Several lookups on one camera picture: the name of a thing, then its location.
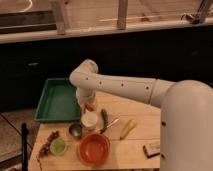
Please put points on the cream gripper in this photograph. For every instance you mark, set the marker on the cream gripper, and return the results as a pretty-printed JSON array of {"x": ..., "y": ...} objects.
[{"x": 82, "y": 100}]

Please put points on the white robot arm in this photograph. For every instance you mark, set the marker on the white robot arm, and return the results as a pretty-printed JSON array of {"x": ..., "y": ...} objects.
[{"x": 186, "y": 107}]

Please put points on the small metal cup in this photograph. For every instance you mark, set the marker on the small metal cup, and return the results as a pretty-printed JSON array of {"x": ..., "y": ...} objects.
[{"x": 75, "y": 130}]

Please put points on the green plastic cup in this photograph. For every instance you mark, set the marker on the green plastic cup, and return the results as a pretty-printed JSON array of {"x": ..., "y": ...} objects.
[{"x": 58, "y": 147}]

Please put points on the green cucumber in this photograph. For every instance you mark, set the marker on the green cucumber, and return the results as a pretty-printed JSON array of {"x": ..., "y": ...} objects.
[{"x": 104, "y": 115}]

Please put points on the green plastic tray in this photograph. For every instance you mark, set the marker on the green plastic tray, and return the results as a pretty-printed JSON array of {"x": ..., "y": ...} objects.
[{"x": 58, "y": 102}]

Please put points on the yellow banana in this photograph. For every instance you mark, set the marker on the yellow banana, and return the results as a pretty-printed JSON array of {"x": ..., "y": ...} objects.
[{"x": 131, "y": 124}]

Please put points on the orange plastic bowl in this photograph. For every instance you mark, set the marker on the orange plastic bowl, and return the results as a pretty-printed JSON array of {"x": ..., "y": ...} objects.
[{"x": 93, "y": 149}]

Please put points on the bunch of red grapes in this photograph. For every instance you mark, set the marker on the bunch of red grapes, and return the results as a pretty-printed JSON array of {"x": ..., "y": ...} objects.
[{"x": 45, "y": 148}]

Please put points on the black pole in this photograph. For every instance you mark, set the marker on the black pole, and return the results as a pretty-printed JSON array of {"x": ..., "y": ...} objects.
[{"x": 24, "y": 135}]

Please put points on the wooden block eraser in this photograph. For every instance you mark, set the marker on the wooden block eraser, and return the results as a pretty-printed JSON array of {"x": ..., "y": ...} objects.
[{"x": 151, "y": 149}]

